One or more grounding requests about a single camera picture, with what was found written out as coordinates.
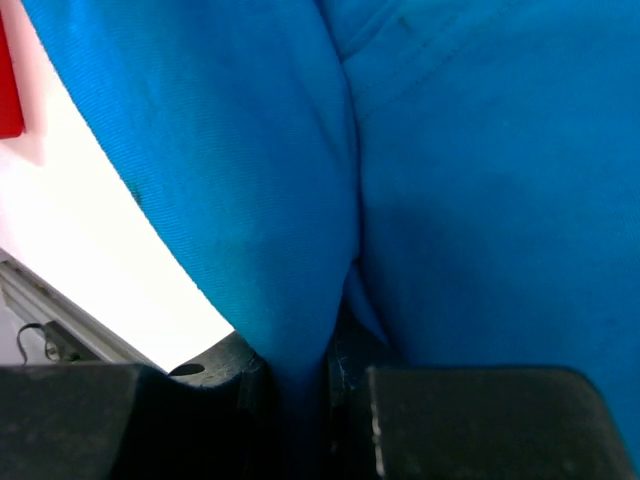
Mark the red plastic tray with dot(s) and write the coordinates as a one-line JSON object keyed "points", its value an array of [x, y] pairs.
{"points": [[11, 116]]}

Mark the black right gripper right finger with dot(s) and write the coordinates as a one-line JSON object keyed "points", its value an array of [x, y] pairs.
{"points": [[393, 421]]}

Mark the blue t shirt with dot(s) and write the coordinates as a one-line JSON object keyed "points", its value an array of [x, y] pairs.
{"points": [[464, 174]]}

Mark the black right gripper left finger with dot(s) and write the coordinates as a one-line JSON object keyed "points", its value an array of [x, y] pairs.
{"points": [[209, 418]]}

